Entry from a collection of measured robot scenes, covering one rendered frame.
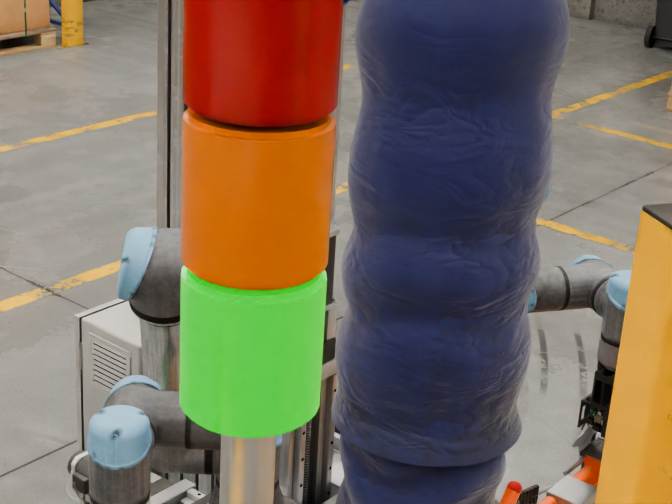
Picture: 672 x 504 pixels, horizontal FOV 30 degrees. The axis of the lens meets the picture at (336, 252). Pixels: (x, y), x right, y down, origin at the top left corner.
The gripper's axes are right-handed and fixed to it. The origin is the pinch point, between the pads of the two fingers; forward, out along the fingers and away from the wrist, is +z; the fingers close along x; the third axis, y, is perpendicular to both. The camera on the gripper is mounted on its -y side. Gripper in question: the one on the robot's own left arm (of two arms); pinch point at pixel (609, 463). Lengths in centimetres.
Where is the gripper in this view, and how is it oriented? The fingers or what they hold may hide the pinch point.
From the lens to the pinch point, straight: 223.2
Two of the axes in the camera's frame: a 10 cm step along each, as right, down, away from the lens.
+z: -0.6, 9.3, 3.7
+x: 7.7, 2.8, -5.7
